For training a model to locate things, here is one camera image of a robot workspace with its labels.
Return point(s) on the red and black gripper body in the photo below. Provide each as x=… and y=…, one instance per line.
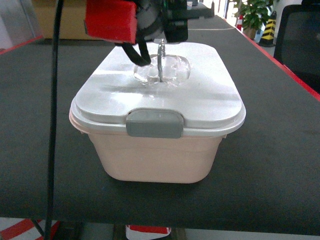
x=134, y=21

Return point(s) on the white box lid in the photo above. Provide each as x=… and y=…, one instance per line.
x=195, y=97

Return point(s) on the pink plastic storage box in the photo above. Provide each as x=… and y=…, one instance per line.
x=184, y=160

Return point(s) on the far red white cone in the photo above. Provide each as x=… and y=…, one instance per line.
x=239, y=23

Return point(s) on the potted green plant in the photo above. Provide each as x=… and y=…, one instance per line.
x=255, y=14

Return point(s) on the yellow black striped bollard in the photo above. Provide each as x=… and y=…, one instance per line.
x=267, y=38

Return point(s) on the black office chair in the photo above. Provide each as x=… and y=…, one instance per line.
x=298, y=41

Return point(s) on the black table mat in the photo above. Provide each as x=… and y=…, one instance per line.
x=265, y=176

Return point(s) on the red white traffic cone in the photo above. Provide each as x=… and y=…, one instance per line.
x=140, y=232
x=18, y=229

